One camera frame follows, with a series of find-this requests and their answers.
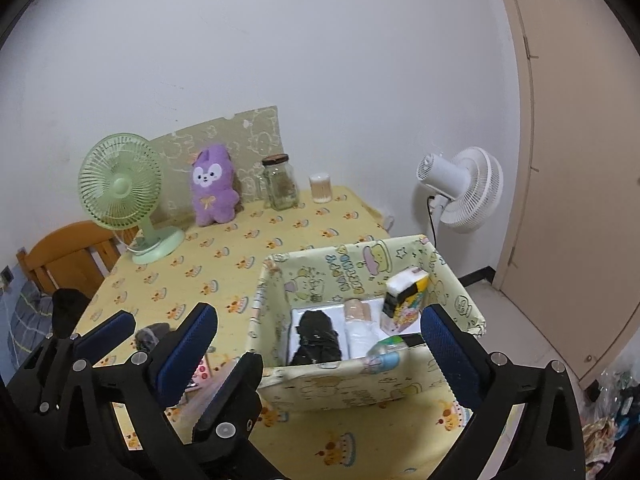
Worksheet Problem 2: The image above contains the green printed board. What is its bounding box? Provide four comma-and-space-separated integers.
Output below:
147, 106, 281, 226

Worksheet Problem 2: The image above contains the cartoon printed storage box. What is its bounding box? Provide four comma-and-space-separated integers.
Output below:
245, 234, 488, 413

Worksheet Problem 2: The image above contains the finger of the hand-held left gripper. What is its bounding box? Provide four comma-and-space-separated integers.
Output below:
20, 310, 137, 413
191, 351, 264, 453

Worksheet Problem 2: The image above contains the beige cloth roll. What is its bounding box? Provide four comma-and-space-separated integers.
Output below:
344, 299, 374, 323

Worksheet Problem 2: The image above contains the purple plush toy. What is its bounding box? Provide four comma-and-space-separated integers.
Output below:
189, 144, 241, 227

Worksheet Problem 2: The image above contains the green tissue pack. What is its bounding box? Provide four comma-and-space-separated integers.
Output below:
365, 335, 426, 376

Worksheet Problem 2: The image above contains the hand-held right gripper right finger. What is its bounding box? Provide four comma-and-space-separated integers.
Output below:
420, 304, 586, 480

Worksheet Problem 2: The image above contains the wooden chair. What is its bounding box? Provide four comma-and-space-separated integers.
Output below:
16, 220, 141, 301

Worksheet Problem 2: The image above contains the grey sock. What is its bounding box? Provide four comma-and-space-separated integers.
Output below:
134, 324, 171, 353

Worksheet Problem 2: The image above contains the green desk fan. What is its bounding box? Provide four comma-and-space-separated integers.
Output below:
77, 133, 187, 266

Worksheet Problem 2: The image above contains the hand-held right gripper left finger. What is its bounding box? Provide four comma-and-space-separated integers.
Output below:
47, 302, 219, 480

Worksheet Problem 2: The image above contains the black garment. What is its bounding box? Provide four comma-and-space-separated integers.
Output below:
50, 287, 93, 341

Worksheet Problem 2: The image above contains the beige door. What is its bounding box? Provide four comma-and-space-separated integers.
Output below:
487, 0, 640, 391

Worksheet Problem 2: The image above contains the black fan cable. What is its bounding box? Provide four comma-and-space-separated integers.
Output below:
425, 195, 439, 246

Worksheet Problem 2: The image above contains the white standing fan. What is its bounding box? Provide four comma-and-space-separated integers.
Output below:
416, 147, 505, 234

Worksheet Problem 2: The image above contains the glass jar with dark lid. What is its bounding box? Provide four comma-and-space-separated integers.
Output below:
261, 154, 300, 211

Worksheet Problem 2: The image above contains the clear plastic bag pile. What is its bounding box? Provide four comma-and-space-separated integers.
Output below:
582, 360, 640, 480

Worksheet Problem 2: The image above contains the yellow printed tablecloth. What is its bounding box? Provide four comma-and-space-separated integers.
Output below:
70, 185, 506, 480

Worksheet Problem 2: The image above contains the cotton swab container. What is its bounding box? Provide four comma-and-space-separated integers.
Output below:
308, 172, 332, 204

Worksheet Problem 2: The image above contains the white cloth bundle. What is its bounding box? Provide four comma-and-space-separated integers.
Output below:
344, 317, 388, 360

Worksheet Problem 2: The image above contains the black cloth bundle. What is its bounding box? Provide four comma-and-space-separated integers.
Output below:
287, 309, 347, 367

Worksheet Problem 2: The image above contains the cartoon tissue pack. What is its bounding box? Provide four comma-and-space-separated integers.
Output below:
381, 267, 431, 335

